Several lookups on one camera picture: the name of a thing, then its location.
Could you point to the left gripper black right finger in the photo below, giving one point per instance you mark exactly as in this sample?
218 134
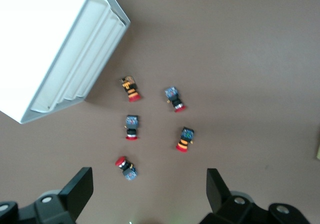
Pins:
225 209

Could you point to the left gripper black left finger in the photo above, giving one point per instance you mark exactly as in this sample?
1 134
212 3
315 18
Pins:
65 206

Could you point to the red mushroom button grey block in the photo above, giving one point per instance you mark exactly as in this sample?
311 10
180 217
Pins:
130 172
172 94
132 123

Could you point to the red button orange-striped dark block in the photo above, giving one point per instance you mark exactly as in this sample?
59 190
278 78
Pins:
186 136

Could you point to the red button orange contact block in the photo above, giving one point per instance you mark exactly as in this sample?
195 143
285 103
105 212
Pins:
130 88

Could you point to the brown table mat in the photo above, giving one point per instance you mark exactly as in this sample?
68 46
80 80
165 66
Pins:
225 59

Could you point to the white stepped sorting rack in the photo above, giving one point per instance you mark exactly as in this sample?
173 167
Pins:
37 47

